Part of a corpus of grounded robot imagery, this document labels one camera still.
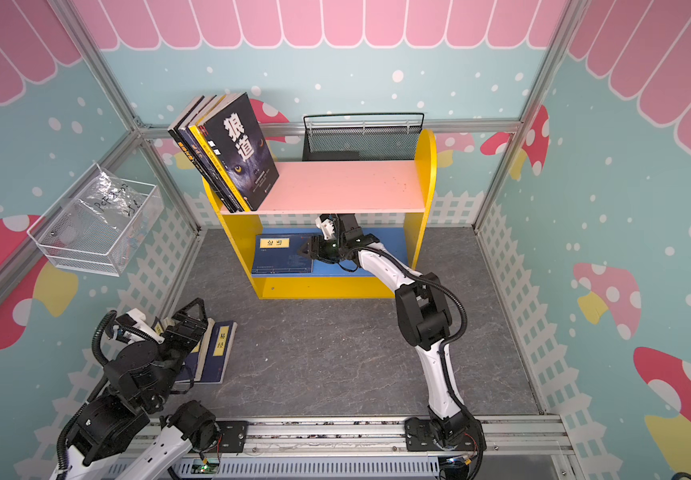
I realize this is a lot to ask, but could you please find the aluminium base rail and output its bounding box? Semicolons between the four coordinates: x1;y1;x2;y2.
78;415;577;480

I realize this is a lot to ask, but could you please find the black Murphy's law book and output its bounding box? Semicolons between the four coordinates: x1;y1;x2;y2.
166;94;233;214

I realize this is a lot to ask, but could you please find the white wire wall basket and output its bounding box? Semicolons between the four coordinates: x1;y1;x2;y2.
27;170;164;277

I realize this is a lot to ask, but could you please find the clear plastic bag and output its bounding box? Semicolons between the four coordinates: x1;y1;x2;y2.
74;168;146;243

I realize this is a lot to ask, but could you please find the navy book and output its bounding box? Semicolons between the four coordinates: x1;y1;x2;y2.
176;318;238;384
252;235;276;275
152;317;169;343
257;233;314;276

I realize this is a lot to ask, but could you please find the black wolf book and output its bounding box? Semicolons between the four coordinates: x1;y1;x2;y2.
201;93;280;212

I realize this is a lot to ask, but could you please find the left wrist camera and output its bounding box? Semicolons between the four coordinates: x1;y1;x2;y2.
111;309;164;344

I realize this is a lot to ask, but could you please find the purple old man book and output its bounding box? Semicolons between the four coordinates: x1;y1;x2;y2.
176;94;239;214

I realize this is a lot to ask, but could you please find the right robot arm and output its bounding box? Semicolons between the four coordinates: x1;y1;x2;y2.
300;214;485;453

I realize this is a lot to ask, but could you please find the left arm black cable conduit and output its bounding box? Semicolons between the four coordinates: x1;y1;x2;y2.
54;310;137;480

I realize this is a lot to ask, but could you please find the yellow cartoon boy book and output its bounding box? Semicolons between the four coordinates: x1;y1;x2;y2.
186;95;250;213

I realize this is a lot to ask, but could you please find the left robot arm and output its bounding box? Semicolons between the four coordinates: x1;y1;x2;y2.
52;298;224;479

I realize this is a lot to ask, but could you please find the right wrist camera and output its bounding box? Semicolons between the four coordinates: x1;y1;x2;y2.
315;214;340;241

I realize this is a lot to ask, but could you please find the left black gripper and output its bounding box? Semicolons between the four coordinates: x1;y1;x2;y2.
146;298;211;408

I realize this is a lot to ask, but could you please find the black mesh wire basket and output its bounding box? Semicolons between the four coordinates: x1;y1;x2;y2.
303;112;425;161

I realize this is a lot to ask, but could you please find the yellow pink blue bookshelf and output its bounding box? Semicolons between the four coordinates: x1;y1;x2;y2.
205;130;437;300

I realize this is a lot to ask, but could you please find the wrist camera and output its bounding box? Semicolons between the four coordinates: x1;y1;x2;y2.
111;309;164;344
315;214;340;241

